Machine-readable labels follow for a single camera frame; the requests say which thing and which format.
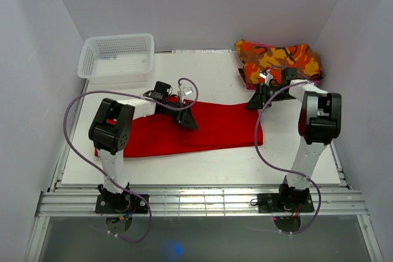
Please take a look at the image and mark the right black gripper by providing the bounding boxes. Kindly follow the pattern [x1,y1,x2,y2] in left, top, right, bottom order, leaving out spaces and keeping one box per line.
[244,82,295,110]

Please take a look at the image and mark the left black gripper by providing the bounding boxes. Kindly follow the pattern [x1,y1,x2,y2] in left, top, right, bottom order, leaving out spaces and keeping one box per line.
[161,100,198,130]

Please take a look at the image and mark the red trousers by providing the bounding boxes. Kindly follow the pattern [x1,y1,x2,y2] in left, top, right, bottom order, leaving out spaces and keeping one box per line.
[93,96,265,159]

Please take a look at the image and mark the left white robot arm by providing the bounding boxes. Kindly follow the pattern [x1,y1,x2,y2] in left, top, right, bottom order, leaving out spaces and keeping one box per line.
[88,81,198,214]

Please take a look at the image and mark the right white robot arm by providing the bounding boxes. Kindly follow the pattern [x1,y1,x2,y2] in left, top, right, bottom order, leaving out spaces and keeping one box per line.
[246,67,341,215]

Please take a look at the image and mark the orange camouflage folded trousers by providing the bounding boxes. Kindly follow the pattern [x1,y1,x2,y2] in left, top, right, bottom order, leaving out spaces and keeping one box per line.
[235,39,323,87]

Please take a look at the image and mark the white perforated plastic basket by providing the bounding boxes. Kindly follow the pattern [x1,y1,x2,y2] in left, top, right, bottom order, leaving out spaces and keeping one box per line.
[77,34,154,85]

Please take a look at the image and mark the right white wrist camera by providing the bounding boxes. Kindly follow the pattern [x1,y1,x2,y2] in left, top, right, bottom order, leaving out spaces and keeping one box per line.
[259,70,274,86]

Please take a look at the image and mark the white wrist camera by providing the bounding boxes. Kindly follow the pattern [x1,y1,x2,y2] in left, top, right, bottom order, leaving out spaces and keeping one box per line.
[259,70,274,86]
[177,85,194,101]

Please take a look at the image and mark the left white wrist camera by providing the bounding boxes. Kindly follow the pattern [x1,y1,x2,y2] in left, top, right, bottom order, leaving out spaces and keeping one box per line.
[177,85,194,101]

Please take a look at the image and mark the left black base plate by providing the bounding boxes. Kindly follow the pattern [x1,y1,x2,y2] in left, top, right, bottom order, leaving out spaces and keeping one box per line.
[94,195,148,214]

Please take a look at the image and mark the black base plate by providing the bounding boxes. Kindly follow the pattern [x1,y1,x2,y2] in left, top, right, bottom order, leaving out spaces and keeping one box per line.
[250,193,314,213]
[94,195,148,214]

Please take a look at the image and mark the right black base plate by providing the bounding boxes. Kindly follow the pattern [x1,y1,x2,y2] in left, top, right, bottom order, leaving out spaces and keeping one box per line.
[250,193,314,213]

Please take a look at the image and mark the aluminium frame rail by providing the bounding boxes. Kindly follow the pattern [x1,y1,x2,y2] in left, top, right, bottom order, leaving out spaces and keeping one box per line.
[36,187,368,217]

